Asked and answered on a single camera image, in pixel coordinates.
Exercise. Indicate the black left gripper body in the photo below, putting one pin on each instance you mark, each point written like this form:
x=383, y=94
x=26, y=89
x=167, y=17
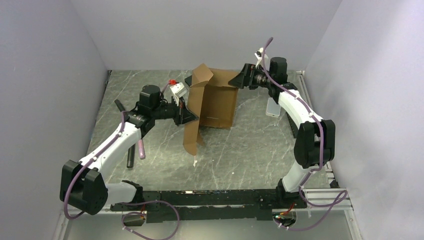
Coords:
x=168, y=111

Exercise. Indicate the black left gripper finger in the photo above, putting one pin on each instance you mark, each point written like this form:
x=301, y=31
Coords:
x=182, y=120
x=188, y=114

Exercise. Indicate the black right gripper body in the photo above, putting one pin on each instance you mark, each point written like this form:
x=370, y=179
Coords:
x=260, y=79

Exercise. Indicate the brown cardboard box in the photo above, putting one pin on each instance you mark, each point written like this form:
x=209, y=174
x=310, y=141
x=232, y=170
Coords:
x=213, y=100

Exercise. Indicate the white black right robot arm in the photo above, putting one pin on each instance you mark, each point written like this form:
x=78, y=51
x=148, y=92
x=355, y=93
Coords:
x=314, y=136

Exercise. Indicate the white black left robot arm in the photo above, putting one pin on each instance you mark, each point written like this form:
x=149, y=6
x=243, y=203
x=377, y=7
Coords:
x=83, y=183

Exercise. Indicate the small black box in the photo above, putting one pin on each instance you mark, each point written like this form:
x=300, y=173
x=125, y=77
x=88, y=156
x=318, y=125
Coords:
x=189, y=81

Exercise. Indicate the white translucent plastic case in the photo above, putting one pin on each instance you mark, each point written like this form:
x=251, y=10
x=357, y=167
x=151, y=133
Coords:
x=272, y=108

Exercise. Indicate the pink pen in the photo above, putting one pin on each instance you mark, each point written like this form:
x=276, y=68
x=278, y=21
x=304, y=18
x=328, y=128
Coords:
x=141, y=149

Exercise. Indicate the black rectangular block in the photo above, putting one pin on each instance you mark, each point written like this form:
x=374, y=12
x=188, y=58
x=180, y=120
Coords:
x=293, y=126

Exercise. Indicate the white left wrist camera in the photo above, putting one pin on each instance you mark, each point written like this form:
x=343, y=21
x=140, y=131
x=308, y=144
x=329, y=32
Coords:
x=178, y=90

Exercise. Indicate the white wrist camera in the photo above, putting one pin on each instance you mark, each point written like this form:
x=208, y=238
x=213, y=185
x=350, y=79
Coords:
x=259, y=56
x=178, y=90

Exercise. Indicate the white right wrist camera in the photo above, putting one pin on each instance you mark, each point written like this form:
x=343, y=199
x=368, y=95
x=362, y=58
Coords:
x=259, y=56

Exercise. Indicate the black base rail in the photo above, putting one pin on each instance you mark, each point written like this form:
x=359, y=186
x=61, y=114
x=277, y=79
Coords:
x=170, y=205

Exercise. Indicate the aluminium frame rail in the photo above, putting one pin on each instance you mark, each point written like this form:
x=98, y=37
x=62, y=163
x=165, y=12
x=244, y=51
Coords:
x=92, y=201

